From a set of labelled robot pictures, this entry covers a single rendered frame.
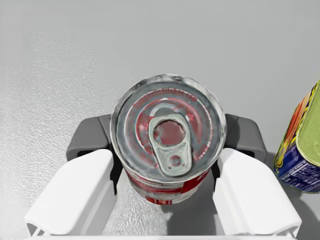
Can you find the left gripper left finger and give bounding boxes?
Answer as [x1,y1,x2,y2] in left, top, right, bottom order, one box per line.
[23,114,125,237]

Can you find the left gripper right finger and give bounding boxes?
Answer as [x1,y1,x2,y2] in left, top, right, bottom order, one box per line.
[210,112,303,237]

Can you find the red and white can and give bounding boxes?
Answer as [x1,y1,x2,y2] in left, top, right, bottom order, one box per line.
[109,72,228,206]

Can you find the green and blue rectangular can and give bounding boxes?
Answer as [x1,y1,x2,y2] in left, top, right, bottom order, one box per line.
[272,79,320,194]

